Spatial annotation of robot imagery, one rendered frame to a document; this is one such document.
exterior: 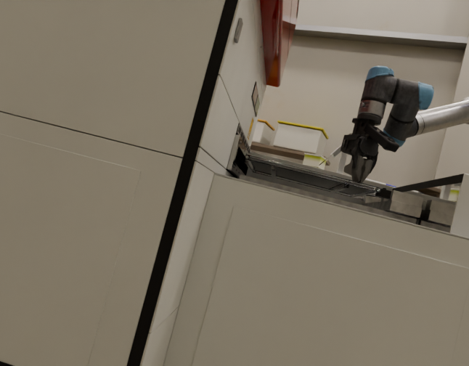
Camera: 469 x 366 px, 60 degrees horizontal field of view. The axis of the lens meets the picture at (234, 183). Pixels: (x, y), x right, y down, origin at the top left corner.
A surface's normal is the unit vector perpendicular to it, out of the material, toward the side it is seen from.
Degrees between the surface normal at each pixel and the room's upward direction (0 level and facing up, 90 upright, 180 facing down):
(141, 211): 90
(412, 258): 90
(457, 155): 90
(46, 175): 90
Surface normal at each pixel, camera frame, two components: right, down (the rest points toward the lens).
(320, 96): -0.35, -0.14
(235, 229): -0.10, -0.07
